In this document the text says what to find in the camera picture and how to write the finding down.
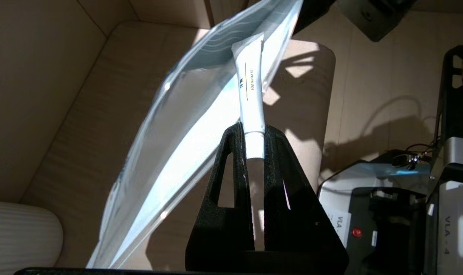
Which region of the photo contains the beige wooden desk with hutch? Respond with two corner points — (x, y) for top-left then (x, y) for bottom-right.
(0, 0), (337, 275)

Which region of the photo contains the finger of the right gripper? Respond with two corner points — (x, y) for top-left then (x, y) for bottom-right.
(292, 0), (337, 36)

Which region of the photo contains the white ribbed ceramic mug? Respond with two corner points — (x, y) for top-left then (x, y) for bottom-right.
(0, 200), (63, 270)

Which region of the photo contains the white plastic object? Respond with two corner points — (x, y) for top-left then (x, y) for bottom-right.
(231, 32), (266, 160)

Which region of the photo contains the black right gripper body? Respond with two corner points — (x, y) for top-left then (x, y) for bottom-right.
(338, 0), (417, 42)

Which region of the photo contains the grey black robot base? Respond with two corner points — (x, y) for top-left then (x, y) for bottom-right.
(317, 45), (463, 275)

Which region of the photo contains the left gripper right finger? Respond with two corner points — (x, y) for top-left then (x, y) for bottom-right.
(263, 125), (350, 273)

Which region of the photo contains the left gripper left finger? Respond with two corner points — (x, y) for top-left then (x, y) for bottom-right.
(186, 122), (255, 272)

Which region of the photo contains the white floral zip pouch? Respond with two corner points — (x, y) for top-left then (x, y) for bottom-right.
(86, 0), (304, 270)

